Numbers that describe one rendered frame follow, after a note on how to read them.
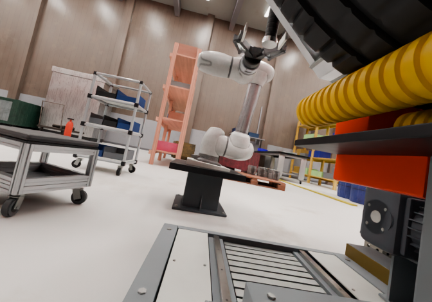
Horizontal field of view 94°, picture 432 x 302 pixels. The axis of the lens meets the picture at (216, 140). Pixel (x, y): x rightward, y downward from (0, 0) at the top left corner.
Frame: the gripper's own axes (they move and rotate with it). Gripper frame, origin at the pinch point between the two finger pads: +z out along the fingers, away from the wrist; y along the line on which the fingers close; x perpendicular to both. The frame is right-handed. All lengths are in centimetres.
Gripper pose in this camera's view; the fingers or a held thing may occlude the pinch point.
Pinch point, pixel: (265, 33)
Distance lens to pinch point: 78.3
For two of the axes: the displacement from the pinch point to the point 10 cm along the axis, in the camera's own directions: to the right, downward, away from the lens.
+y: -9.8, -1.9, -0.5
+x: 1.9, -9.8, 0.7
